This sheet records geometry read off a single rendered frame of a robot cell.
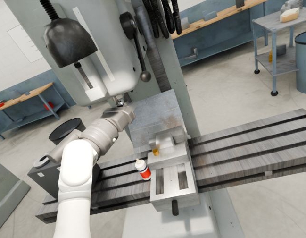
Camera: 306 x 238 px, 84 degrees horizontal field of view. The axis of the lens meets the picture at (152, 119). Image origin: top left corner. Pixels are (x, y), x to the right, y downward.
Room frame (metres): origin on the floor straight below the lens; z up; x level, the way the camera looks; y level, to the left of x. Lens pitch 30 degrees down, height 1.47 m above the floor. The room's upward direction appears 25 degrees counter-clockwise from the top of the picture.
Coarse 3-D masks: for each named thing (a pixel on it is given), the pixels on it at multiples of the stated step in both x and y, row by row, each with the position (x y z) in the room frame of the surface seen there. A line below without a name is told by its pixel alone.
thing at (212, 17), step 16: (240, 0) 3.54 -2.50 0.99; (256, 0) 3.46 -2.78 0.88; (208, 16) 3.72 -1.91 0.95; (224, 16) 3.48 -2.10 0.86; (256, 32) 3.70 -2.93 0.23; (192, 48) 4.07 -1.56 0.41; (208, 48) 4.12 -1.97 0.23; (224, 48) 3.62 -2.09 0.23; (16, 96) 5.37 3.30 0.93; (32, 96) 4.67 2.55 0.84; (48, 112) 4.98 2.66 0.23
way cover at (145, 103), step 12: (156, 96) 0.89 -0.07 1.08; (168, 96) 0.86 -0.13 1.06; (144, 108) 0.89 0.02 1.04; (156, 108) 0.86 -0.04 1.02; (168, 108) 0.84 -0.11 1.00; (144, 120) 0.86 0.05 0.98; (156, 120) 0.84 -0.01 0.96; (168, 120) 0.81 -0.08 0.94; (180, 120) 0.78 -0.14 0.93; (132, 132) 0.86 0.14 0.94; (156, 132) 0.80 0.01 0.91; (132, 144) 0.82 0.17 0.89
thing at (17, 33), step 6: (12, 30) 5.44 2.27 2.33; (18, 30) 5.41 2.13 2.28; (24, 30) 5.37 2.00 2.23; (12, 36) 5.47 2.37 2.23; (18, 36) 5.43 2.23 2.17; (24, 36) 5.40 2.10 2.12; (18, 42) 5.46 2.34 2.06; (24, 42) 5.43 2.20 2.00; (30, 42) 5.39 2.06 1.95; (24, 48) 5.45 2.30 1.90; (30, 48) 5.41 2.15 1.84; (36, 48) 5.38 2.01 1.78; (24, 54) 5.48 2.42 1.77; (30, 54) 5.44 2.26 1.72; (36, 54) 5.40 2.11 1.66; (30, 60) 5.47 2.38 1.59; (36, 60) 5.43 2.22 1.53
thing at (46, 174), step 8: (48, 152) 0.71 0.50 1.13; (40, 160) 0.68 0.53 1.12; (48, 160) 0.65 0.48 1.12; (32, 168) 0.66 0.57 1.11; (40, 168) 0.63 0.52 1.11; (48, 168) 0.61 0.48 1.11; (56, 168) 0.60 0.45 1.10; (96, 168) 0.67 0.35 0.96; (32, 176) 0.63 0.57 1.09; (40, 176) 0.62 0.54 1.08; (48, 176) 0.61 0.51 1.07; (56, 176) 0.61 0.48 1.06; (96, 176) 0.64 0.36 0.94; (40, 184) 0.63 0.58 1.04; (48, 184) 0.62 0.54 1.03; (56, 184) 0.61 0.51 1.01; (48, 192) 0.63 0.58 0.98; (56, 192) 0.62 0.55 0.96
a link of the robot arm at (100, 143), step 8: (88, 128) 0.43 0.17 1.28; (72, 136) 0.42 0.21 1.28; (80, 136) 0.42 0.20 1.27; (88, 136) 0.40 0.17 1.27; (96, 136) 0.40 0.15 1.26; (104, 136) 0.40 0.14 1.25; (64, 144) 0.39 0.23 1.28; (96, 144) 0.39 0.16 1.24; (104, 144) 0.39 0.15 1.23; (56, 152) 0.37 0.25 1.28; (96, 152) 0.37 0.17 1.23; (104, 152) 0.39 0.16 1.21; (56, 160) 0.36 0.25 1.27; (96, 160) 0.39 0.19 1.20
